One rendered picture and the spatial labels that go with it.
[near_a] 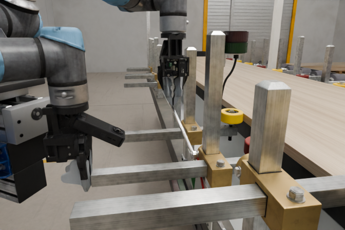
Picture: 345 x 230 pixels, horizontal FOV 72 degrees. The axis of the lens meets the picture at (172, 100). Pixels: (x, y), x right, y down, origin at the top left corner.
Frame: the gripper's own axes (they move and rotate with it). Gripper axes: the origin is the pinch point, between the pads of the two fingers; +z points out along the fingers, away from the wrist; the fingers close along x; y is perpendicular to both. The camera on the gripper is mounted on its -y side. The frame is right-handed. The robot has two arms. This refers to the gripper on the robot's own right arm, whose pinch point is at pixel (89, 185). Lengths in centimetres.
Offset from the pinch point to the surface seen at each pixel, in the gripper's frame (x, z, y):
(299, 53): -119, -21, -138
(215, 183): 5.0, -0.9, -29.0
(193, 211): 26.5, -12.5, -18.1
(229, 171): 5.0, -3.6, -32.2
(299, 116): -18, -8, -66
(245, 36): -1.3, -33.7, -36.4
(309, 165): 9, -6, -49
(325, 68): -90, -13, -138
